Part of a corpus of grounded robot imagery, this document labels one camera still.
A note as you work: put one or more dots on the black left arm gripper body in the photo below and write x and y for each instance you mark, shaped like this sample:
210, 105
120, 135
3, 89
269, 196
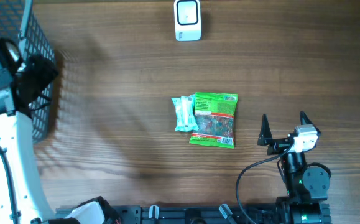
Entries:
38, 75

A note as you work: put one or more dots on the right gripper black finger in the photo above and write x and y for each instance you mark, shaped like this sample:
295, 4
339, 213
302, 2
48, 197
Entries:
265, 135
306, 121

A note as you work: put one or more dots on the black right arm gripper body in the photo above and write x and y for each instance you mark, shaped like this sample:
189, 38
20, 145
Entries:
283, 144

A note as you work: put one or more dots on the green snack bag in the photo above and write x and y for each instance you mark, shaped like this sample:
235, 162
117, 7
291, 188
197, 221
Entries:
214, 114

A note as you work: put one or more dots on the teal tissue pack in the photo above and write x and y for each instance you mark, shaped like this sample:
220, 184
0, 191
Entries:
184, 109

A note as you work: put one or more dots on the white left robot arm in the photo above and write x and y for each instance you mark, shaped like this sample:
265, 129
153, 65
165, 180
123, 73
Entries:
22, 199

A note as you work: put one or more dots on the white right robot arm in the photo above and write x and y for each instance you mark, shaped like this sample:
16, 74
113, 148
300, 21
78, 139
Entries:
306, 183

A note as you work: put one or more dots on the white barcode scanner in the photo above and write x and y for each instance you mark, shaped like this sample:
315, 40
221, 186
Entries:
187, 18

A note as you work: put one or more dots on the dark grey mesh basket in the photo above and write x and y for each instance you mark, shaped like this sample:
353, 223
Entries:
18, 23

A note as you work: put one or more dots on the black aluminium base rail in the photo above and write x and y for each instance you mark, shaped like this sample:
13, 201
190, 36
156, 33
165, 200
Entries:
260, 213

